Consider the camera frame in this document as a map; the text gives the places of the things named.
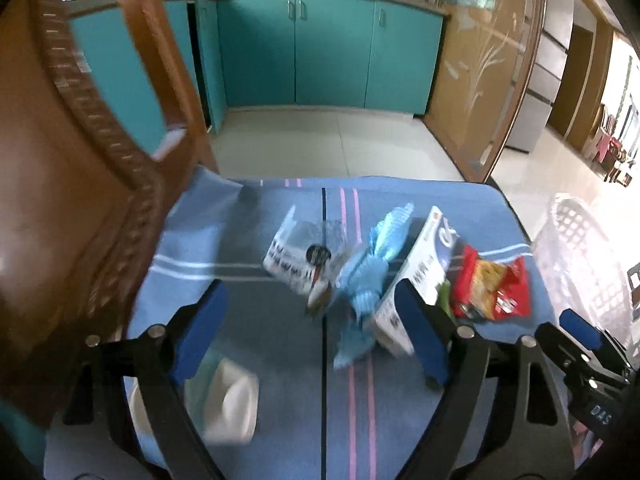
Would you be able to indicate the striped paper cup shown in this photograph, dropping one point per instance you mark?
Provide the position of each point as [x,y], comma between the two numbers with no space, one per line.
[235,400]

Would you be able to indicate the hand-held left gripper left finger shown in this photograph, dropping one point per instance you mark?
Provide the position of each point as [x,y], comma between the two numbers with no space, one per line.
[200,330]

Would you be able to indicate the white plastic basket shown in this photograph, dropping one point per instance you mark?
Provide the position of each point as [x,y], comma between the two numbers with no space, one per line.
[585,260]

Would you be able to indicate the blue striped seat cushion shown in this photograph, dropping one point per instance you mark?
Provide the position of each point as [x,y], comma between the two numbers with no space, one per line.
[280,360]

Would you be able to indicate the white blue cardboard box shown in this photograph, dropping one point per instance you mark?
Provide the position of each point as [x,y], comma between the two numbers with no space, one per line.
[425,260]

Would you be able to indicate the clear printed plastic packet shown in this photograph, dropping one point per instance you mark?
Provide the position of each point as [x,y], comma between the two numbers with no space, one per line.
[290,260]

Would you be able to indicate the pink stools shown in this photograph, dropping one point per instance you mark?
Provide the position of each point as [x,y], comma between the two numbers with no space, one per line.
[612,150]

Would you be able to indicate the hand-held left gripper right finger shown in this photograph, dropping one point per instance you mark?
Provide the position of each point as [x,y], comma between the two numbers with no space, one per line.
[420,335]

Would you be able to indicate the red snack packet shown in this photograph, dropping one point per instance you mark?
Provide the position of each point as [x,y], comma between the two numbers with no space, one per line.
[490,285]

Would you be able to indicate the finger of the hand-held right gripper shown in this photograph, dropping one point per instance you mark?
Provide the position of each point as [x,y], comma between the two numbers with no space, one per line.
[557,345]
[580,327]

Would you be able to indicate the carved wooden chair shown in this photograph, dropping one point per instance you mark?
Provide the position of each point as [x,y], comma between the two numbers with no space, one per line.
[75,210]

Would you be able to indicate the wooden framed glass door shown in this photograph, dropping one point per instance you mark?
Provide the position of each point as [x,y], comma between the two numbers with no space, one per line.
[480,75]

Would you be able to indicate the silver refrigerator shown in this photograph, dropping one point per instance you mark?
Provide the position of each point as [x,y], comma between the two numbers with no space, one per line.
[542,60]

